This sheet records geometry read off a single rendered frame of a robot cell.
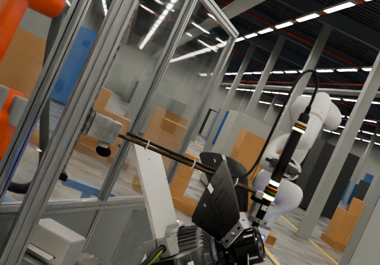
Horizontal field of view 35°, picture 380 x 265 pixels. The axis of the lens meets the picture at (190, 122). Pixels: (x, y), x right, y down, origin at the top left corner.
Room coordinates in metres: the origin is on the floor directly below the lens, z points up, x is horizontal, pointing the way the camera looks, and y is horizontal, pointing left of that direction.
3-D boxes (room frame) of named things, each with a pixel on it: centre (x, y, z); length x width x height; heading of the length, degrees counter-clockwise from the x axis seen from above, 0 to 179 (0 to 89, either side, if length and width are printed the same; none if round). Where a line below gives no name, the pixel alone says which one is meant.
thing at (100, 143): (1.88, 0.21, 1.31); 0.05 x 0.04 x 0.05; 109
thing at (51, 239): (2.05, 0.26, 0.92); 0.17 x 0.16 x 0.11; 74
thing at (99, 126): (1.87, 0.24, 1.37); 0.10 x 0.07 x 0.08; 109
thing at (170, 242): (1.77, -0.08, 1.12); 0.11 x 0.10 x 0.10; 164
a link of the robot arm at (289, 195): (2.73, -0.51, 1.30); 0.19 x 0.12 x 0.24; 81
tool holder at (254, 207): (2.07, -0.34, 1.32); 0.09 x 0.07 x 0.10; 108
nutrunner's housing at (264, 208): (2.07, -0.35, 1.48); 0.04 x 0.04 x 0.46
